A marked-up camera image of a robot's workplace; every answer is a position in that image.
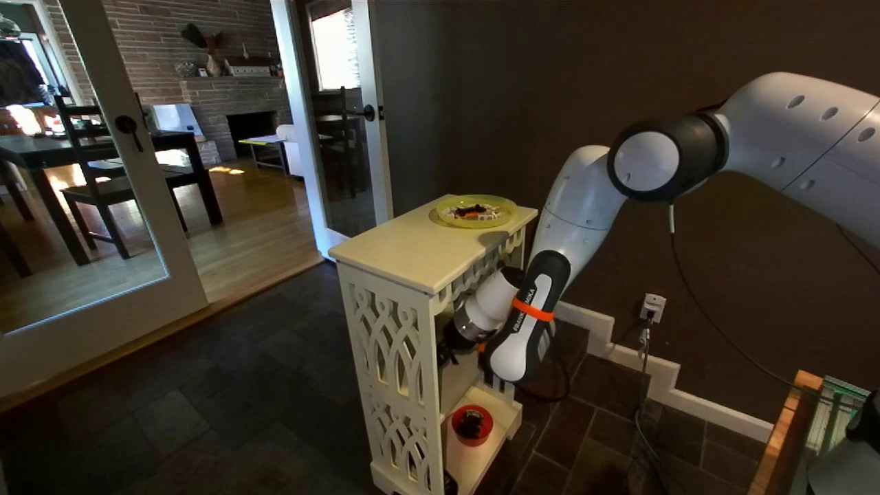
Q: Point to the wooden crate with green bins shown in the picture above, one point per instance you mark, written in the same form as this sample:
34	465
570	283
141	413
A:
826	442

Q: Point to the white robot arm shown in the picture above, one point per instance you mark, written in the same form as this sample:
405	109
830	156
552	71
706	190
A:
802	135

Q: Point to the yellow-green plate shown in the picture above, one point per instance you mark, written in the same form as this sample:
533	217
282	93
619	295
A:
443	211

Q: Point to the white lattice shelf unit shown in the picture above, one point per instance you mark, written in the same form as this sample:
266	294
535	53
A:
399	283

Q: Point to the red round bowl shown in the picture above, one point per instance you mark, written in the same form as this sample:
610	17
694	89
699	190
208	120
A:
471	426

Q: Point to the dark object on plate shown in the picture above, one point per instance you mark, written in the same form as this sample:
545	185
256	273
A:
478	214

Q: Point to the white wall outlet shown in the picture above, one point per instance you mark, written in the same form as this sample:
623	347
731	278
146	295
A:
652	310

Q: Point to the brick fireplace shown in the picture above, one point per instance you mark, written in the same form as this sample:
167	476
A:
164	68

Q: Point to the dark wooden chair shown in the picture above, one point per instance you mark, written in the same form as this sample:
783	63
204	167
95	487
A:
104	177

